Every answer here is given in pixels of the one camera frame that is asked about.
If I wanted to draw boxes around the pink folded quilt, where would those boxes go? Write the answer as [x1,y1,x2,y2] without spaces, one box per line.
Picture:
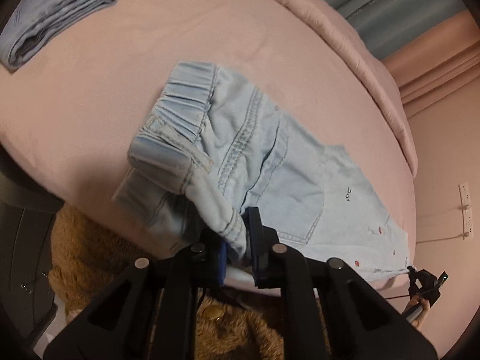
[220,0,419,177]

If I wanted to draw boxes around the folded blue jeans stack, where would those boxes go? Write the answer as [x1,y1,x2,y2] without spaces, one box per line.
[1,0,117,71]

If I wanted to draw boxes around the blue curtain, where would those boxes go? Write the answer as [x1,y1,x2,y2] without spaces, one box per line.
[325,0,466,59]

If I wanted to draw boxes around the white power cable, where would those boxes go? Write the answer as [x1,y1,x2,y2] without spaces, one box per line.
[415,205,470,245]

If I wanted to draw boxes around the person's right hand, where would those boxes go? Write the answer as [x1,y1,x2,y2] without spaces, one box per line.
[406,293,432,329]

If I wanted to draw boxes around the white wall power strip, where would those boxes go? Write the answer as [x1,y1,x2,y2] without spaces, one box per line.
[459,182,473,240]

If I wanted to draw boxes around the pink bed sheet mattress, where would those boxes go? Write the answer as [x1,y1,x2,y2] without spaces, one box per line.
[1,0,417,291]

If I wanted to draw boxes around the brown fuzzy rug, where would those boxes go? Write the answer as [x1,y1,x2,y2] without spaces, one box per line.
[48,203,331,360]

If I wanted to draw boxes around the dark storage bin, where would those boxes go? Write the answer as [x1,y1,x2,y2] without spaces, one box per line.
[1,149,64,349]

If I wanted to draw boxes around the light blue strawberry pants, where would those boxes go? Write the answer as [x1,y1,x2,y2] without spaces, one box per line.
[113,62,410,282]

